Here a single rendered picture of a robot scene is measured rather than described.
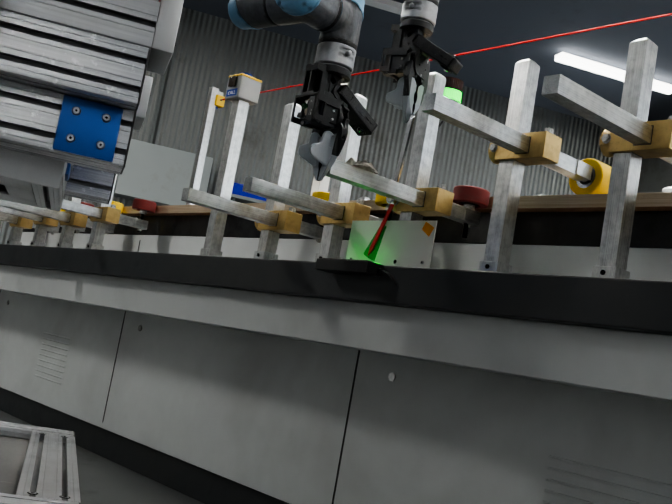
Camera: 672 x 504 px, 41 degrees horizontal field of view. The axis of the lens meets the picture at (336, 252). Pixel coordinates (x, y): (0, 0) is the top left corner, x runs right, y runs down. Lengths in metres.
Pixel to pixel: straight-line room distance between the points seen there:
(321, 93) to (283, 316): 0.70
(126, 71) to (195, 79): 7.36
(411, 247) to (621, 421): 0.53
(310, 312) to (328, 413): 0.33
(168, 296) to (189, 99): 6.15
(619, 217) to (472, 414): 0.62
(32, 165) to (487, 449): 1.07
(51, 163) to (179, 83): 7.24
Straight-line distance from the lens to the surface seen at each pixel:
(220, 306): 2.40
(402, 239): 1.88
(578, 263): 1.86
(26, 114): 1.43
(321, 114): 1.67
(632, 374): 1.53
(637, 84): 1.63
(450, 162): 9.34
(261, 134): 8.76
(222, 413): 2.68
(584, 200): 1.85
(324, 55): 1.71
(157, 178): 8.21
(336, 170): 1.70
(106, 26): 1.42
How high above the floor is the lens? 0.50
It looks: 7 degrees up
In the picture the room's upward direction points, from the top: 10 degrees clockwise
